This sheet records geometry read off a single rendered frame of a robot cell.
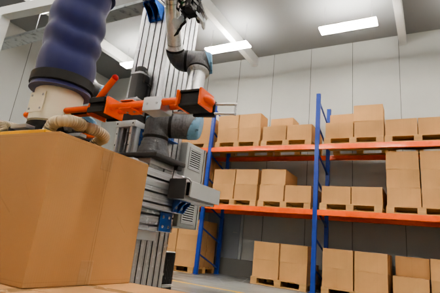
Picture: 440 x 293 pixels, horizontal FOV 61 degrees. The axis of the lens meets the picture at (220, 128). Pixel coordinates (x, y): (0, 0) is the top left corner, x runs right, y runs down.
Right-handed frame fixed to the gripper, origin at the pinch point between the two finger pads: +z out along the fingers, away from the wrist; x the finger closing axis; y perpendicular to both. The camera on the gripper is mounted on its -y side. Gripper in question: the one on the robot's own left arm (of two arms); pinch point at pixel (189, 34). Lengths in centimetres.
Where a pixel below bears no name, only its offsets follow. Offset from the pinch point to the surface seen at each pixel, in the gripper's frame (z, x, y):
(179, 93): 42, 23, 31
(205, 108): 46, 30, 28
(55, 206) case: 77, -2, 43
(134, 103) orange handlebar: 44, 6, 31
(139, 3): -305, -344, -296
